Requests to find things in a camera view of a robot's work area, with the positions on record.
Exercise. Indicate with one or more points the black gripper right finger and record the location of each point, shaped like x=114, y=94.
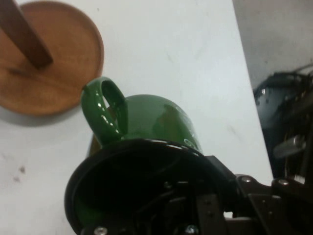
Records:
x=269, y=208

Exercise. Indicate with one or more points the green enamel mug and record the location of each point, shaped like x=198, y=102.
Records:
x=151, y=115

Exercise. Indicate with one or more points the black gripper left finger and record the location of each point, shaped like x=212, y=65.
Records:
x=210, y=210

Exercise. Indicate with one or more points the brown wooden mug tree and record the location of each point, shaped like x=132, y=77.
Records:
x=61, y=73

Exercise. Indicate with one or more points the black round floor object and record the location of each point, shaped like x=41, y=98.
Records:
x=274, y=98

